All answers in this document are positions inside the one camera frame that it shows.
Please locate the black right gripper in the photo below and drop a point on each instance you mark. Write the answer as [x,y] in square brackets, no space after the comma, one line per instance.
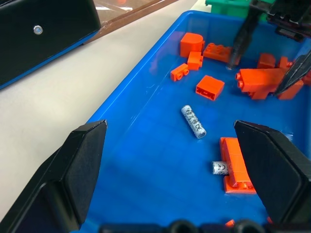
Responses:
[289,14]

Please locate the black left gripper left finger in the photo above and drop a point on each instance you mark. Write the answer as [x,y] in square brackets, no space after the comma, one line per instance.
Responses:
[60,174]

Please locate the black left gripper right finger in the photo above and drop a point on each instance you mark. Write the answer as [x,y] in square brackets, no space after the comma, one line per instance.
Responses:
[279,170]

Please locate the green plastic bin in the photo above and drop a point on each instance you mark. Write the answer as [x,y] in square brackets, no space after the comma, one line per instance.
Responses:
[226,7]

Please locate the blue plastic bin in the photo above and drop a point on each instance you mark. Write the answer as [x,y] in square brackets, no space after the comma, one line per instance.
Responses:
[155,157]

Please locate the large orange studded brick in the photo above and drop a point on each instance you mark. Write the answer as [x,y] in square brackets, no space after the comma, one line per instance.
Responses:
[260,80]

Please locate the long orange toy brick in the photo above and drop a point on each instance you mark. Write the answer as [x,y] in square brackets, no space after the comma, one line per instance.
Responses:
[234,165]

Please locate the orange studded flat brick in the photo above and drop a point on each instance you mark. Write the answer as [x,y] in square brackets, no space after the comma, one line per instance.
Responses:
[216,52]

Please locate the silver printed AA battery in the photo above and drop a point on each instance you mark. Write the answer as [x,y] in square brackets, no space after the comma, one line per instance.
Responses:
[219,168]
[193,121]

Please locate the orange hollow toy brick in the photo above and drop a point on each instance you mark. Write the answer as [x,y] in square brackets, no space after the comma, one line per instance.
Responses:
[211,86]

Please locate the small orange brick piece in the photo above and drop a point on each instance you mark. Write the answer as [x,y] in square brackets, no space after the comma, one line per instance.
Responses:
[230,222]

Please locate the small orange square brick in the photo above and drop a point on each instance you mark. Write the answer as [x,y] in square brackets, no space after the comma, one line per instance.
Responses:
[195,60]

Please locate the orange rounded toy brick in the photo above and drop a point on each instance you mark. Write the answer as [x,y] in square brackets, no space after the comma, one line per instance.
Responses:
[190,43]

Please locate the small orange two-stud brick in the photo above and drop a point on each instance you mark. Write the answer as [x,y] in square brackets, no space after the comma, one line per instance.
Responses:
[179,72]

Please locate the black box with blue trim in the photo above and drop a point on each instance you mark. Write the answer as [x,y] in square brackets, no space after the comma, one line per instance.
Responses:
[36,31]

